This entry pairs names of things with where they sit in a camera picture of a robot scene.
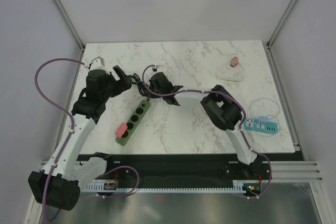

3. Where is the pink plug adapter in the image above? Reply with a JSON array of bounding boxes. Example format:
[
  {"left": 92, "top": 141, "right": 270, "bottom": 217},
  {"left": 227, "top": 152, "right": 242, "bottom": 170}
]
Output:
[{"left": 115, "top": 123, "right": 128, "bottom": 138}]

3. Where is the green power strip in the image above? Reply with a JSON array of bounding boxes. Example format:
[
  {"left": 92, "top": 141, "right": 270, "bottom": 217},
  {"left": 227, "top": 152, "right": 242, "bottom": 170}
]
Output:
[{"left": 115, "top": 100, "right": 150, "bottom": 146}]

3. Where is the beige pink charger plug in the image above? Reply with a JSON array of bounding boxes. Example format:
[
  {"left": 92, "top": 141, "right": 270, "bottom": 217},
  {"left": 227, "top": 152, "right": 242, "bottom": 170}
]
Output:
[{"left": 230, "top": 56, "right": 239, "bottom": 68}]

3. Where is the teal power strip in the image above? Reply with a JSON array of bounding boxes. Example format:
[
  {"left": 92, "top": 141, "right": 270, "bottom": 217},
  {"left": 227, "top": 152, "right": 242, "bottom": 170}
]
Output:
[{"left": 243, "top": 118, "right": 278, "bottom": 134}]

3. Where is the light blue plug with cable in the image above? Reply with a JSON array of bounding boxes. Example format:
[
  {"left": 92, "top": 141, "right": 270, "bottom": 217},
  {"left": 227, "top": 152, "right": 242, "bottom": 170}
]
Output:
[{"left": 248, "top": 98, "right": 281, "bottom": 137}]

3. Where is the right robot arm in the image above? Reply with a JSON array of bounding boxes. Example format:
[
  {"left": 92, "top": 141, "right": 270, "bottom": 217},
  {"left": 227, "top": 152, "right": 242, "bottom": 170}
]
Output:
[{"left": 148, "top": 72, "right": 272, "bottom": 180}]

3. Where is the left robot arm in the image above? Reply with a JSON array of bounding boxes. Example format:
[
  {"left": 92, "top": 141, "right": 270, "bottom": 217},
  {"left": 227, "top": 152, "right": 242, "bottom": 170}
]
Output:
[{"left": 28, "top": 66, "right": 132, "bottom": 211}]

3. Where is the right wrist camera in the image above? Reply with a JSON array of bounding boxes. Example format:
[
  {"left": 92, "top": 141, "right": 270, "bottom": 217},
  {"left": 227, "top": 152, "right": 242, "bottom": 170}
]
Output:
[{"left": 152, "top": 65, "right": 163, "bottom": 72}]

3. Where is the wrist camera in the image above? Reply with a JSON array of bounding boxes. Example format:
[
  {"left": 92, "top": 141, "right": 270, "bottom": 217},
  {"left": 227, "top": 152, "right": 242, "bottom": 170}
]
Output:
[
  {"left": 152, "top": 65, "right": 163, "bottom": 72},
  {"left": 89, "top": 56, "right": 106, "bottom": 71}
]

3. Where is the black power strip cable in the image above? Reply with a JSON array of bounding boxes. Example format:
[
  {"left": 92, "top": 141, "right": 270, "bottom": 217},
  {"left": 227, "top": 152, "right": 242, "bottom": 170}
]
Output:
[{"left": 128, "top": 74, "right": 153, "bottom": 100}]

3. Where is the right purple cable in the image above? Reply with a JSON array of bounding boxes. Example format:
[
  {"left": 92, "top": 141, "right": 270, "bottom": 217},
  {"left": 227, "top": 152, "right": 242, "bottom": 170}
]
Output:
[{"left": 141, "top": 64, "right": 272, "bottom": 200}]

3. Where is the purple cable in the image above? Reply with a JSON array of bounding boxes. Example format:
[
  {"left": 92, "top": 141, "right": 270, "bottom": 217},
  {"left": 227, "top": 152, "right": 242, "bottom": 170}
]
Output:
[
  {"left": 35, "top": 58, "right": 86, "bottom": 221},
  {"left": 141, "top": 64, "right": 272, "bottom": 200}
]

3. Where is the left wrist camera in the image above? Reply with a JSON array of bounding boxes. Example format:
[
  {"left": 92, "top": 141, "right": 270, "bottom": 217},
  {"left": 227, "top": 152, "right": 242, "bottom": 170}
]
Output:
[{"left": 89, "top": 56, "right": 106, "bottom": 71}]

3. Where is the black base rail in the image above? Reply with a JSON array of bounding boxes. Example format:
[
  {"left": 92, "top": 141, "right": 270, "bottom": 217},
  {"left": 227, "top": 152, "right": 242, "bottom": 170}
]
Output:
[{"left": 76, "top": 153, "right": 305, "bottom": 190}]

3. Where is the white cable tray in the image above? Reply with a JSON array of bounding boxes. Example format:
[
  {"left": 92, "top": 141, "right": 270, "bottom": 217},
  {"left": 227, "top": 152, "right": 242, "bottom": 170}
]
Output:
[{"left": 82, "top": 180, "right": 260, "bottom": 194}]

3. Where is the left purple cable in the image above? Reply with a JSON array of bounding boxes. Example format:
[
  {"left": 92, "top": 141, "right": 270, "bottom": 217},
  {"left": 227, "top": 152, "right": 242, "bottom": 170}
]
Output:
[{"left": 35, "top": 58, "right": 86, "bottom": 221}]

